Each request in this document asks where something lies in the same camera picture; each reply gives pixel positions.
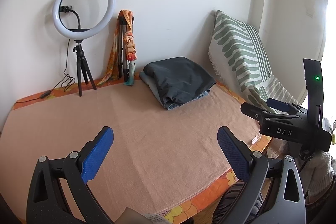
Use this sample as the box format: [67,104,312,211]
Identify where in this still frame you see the black ring light cable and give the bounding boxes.
[16,39,75,104]

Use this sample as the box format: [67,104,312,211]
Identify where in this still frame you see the folded blue jeans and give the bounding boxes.
[139,70,212,111]

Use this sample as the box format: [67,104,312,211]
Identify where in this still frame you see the folded tripod with orange scarf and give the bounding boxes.
[96,10,138,86]

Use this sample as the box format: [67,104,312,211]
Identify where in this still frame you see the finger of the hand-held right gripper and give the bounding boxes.
[241,103,289,123]
[266,98,309,115]

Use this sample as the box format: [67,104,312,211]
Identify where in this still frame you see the black pants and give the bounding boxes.
[143,56,218,109]

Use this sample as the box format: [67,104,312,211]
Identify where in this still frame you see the silver folded tripod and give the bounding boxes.
[115,17,135,80]

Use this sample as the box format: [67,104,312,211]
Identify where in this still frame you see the person's right hand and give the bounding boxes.
[306,152,336,194]

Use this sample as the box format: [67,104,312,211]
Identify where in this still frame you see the person's striped trousers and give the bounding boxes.
[211,179,264,224]

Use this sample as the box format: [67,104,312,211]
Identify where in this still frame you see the peach blanket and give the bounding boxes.
[0,80,263,216]

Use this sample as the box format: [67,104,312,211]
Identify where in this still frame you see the black mini tripod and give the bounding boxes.
[72,39,95,97]

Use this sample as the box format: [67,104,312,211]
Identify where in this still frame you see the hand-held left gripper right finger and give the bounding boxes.
[217,126,306,224]

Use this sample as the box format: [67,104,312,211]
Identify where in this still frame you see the white ring light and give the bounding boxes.
[52,0,116,39]

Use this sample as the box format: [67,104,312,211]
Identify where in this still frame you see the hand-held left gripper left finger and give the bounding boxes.
[26,126,114,224]

